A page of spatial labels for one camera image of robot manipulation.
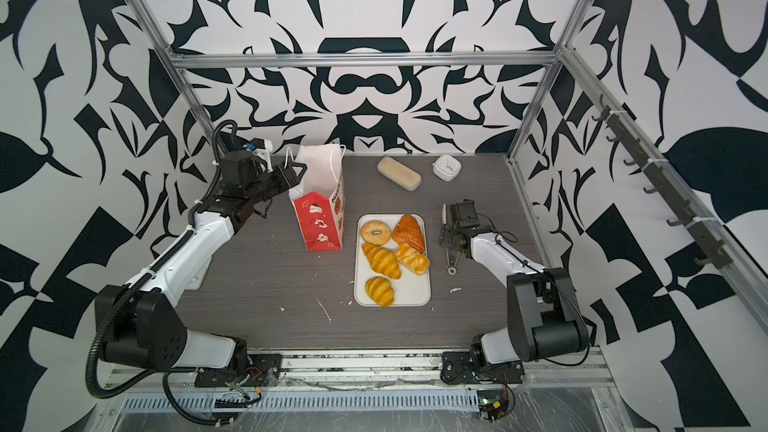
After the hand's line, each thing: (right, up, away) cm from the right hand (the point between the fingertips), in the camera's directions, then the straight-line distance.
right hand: (458, 234), depth 92 cm
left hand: (-44, +21, -12) cm, 51 cm away
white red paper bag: (-39, +12, -15) cm, 43 cm away
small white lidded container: (+1, +22, +22) cm, 31 cm away
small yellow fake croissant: (-23, -14, -10) cm, 29 cm away
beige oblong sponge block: (-17, +19, +19) cm, 32 cm away
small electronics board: (+3, -36, -21) cm, 42 cm away
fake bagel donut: (-25, 0, +4) cm, 26 cm away
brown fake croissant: (-15, +1, +2) cm, 15 cm away
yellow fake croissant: (-23, -7, -4) cm, 24 cm away
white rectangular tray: (-15, -15, -4) cm, 22 cm away
